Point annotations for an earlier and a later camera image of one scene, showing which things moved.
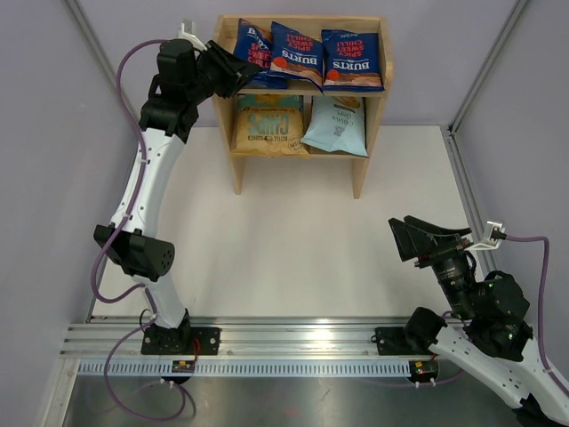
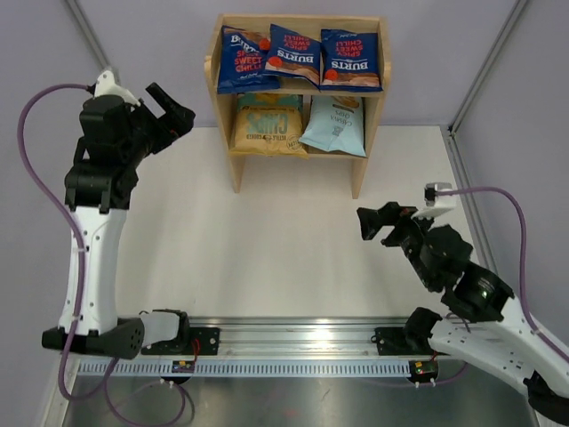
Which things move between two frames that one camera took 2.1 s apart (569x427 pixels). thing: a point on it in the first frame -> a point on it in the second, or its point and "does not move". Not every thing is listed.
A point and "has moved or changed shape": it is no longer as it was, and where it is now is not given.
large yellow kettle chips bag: x=270 y=125 does not move
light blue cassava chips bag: x=338 y=124 does not move
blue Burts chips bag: x=296 y=55 does not move
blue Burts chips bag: x=350 y=61 does not move
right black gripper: x=412 y=241 -> x=372 y=221
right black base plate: x=393 y=342 does not move
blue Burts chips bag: x=254 y=47 has moved or changed shape
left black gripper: x=234 y=71 -> x=170 y=126
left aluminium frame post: x=94 y=47 does not move
